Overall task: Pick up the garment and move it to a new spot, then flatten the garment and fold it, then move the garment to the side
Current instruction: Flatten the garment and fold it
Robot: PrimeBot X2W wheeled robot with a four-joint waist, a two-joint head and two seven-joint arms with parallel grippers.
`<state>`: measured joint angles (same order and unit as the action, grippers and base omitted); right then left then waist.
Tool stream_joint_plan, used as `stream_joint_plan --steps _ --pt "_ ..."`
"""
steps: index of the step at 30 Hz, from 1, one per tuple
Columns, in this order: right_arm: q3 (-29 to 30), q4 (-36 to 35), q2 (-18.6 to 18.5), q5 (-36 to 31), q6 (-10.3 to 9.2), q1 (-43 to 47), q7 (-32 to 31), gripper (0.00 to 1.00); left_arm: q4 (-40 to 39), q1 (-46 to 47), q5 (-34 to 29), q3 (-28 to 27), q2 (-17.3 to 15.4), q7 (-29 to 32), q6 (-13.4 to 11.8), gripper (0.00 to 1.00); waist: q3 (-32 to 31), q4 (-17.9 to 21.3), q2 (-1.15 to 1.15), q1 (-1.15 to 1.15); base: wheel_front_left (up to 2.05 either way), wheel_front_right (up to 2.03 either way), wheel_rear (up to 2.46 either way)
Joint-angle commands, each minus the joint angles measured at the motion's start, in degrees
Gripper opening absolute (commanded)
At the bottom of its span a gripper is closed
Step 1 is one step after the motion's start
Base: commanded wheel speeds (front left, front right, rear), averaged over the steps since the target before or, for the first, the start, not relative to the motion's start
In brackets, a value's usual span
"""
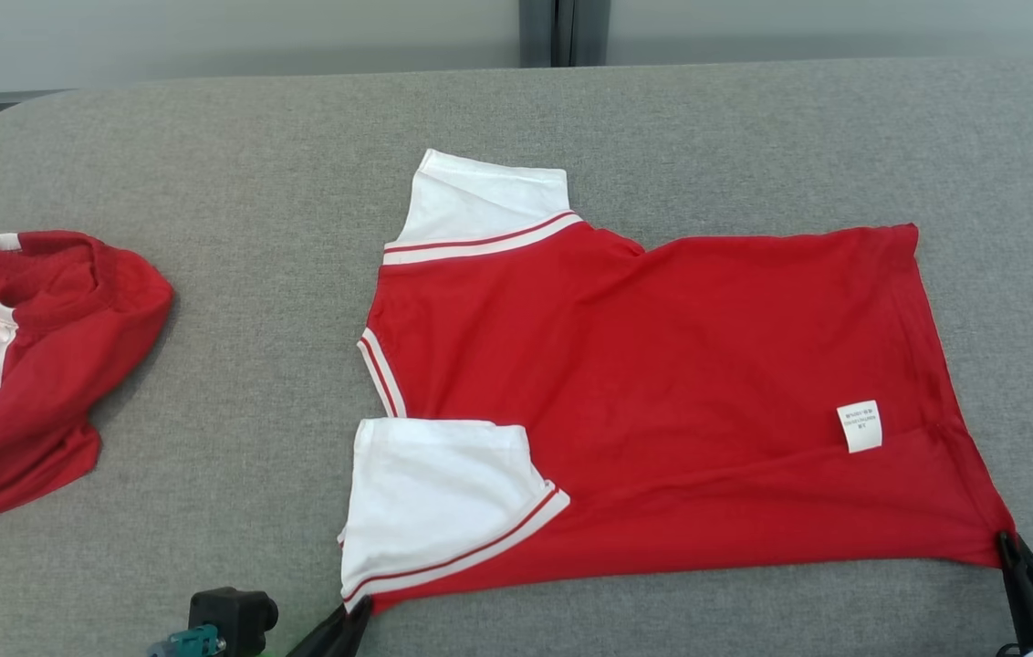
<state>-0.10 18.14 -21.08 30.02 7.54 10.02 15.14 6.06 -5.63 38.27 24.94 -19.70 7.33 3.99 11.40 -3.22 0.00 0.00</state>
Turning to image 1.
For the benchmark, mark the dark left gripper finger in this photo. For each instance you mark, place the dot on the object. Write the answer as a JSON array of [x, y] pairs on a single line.
[[325, 639], [354, 639]]

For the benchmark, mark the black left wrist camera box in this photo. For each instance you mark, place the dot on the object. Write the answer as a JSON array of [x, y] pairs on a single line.
[[234, 620]]

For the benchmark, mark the red shorts white stripes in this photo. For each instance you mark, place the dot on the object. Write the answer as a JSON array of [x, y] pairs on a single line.
[[51, 365]]

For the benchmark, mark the red T-shirt white sleeves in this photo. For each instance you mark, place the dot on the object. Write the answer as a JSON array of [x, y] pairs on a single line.
[[662, 383]]

